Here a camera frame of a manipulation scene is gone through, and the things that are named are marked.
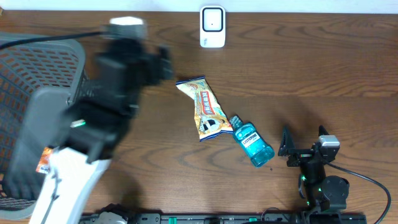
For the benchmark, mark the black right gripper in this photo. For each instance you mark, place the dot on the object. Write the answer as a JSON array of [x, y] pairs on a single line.
[[301, 155]]

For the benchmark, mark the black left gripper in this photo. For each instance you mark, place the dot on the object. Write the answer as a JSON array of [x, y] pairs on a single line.
[[146, 78]]

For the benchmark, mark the blue mouthwash bottle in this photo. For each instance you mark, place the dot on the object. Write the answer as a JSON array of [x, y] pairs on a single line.
[[252, 143]]

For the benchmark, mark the yellow snack bag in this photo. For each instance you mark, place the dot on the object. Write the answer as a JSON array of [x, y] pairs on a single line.
[[209, 117]]

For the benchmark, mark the small orange snack packet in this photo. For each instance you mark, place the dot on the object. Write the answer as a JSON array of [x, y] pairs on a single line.
[[44, 163]]

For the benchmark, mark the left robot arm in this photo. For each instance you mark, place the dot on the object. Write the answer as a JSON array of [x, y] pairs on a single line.
[[92, 127]]

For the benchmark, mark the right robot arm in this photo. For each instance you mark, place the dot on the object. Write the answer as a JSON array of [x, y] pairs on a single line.
[[326, 195]]

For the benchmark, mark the white barcode scanner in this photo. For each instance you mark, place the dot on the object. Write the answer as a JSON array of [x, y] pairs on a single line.
[[212, 27]]

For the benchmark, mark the grey plastic shopping basket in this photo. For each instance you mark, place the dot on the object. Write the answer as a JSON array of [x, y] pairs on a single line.
[[38, 81]]

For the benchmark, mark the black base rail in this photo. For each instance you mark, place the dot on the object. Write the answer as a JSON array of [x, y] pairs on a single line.
[[156, 218]]

